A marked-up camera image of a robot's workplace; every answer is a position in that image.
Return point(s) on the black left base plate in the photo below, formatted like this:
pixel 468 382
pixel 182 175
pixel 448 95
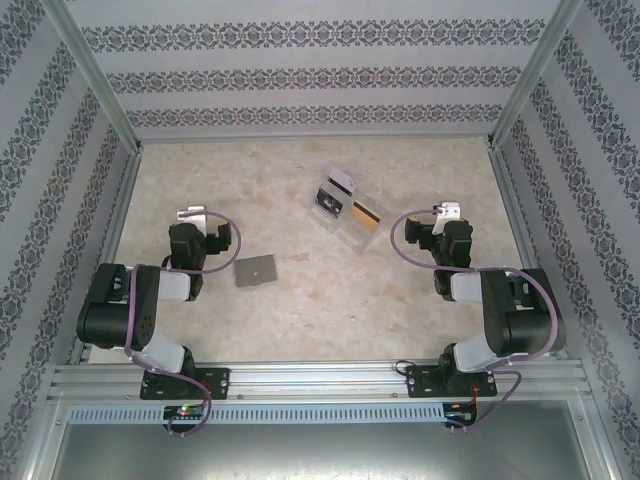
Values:
pixel 215 382

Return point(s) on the aluminium front rail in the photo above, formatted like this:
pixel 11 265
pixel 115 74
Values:
pixel 320 380

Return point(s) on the aluminium floor side rail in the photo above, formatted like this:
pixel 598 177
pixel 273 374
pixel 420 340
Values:
pixel 525 250

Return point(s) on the grey metal card holder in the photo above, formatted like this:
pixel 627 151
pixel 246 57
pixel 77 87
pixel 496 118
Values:
pixel 255 272

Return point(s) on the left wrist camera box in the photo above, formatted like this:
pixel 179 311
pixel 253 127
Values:
pixel 195 215

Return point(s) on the right controller circuit board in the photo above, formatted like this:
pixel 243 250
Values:
pixel 461 414

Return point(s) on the clear acrylic organizer box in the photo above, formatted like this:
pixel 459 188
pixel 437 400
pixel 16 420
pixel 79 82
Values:
pixel 367 240

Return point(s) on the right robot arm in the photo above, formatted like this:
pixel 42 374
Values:
pixel 530 320

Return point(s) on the white card black stripe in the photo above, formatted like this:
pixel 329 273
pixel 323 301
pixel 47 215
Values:
pixel 342 177

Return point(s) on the aluminium frame post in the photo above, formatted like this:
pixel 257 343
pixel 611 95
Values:
pixel 95 75
pixel 535 75

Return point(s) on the left controller circuit board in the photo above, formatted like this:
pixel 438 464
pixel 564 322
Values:
pixel 185 411

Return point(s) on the gold card black stripe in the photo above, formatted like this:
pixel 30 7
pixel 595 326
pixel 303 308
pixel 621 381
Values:
pixel 362 215

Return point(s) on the controller circuit board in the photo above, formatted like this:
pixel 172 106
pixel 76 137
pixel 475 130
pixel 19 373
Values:
pixel 461 414
pixel 185 411

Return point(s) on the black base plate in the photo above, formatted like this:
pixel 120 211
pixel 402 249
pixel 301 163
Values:
pixel 422 382
pixel 215 382

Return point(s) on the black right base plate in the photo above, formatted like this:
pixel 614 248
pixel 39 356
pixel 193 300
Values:
pixel 422 382

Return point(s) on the grey metal shelf panel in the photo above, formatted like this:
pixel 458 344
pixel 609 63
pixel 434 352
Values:
pixel 320 450

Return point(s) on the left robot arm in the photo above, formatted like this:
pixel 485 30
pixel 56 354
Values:
pixel 110 310

